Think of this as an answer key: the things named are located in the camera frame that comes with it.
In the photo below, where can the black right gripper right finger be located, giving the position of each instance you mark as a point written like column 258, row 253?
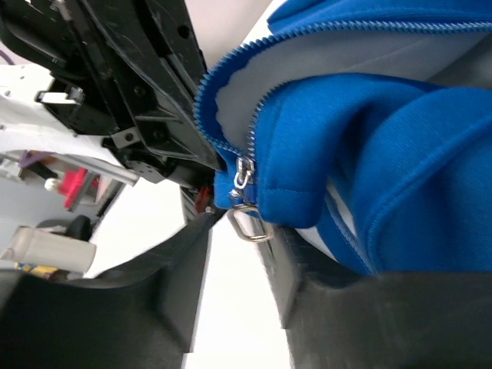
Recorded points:
column 335, row 318

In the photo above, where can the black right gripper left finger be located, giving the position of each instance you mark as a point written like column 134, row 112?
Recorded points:
column 140, row 314

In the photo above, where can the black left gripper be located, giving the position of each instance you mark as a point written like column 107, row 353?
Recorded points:
column 145, row 48

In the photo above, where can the blue zip-up fleece jacket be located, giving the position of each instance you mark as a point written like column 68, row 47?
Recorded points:
column 365, row 126

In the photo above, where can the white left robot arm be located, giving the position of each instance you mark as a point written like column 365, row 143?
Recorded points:
column 27, row 125

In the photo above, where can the beige cylinder in background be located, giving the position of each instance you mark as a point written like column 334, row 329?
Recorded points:
column 35, row 246

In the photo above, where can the red clamp in background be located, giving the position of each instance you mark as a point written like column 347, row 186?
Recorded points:
column 78, row 188

